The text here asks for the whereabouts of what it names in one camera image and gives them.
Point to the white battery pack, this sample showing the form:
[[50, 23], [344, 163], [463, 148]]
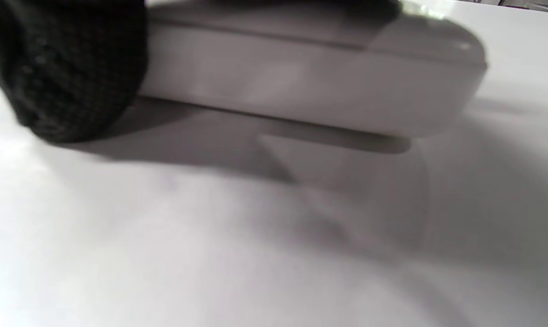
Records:
[[301, 81]]

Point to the person's right hand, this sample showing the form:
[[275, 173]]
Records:
[[65, 68]]

